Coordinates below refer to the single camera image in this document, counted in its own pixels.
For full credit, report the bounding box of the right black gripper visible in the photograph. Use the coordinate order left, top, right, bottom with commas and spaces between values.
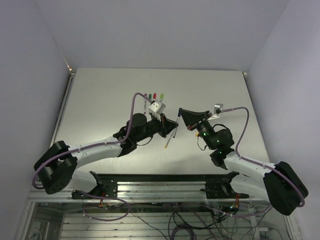
179, 109, 216, 150

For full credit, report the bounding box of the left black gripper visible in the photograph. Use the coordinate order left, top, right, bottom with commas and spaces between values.
134, 111, 178, 143

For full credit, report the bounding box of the dark blue pen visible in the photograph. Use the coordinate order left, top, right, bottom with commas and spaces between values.
172, 111, 181, 138

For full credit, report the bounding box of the orange pen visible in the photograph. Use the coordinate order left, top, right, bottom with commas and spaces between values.
164, 129, 175, 148

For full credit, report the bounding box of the purple pen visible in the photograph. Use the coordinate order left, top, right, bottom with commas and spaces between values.
143, 93, 147, 115

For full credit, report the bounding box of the dark blue pen cap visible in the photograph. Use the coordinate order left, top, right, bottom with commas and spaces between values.
177, 108, 181, 118

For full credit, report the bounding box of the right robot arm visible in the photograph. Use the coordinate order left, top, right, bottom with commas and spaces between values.
178, 107, 309, 216

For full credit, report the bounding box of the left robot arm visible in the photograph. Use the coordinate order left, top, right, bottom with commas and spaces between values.
33, 113, 178, 199

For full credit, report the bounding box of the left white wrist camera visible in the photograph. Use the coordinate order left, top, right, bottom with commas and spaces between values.
148, 100, 166, 121

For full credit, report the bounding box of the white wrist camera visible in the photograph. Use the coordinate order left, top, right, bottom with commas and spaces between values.
148, 100, 166, 121
208, 103, 224, 121

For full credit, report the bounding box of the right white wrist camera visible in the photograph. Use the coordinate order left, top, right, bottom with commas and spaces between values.
208, 103, 224, 121

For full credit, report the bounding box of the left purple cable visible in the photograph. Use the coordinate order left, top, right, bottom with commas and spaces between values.
31, 92, 153, 222

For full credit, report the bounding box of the purple cable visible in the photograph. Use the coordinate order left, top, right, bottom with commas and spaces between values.
199, 106, 306, 218
31, 92, 153, 222

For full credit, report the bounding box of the aluminium frame rail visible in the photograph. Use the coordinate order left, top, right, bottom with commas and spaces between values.
27, 181, 267, 203

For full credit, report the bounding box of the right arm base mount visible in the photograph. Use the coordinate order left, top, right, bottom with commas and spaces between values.
200, 171, 249, 199

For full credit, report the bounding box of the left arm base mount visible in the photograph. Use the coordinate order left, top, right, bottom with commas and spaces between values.
68, 171, 118, 200

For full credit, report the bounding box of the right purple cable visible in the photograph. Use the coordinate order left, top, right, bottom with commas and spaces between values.
199, 106, 306, 218

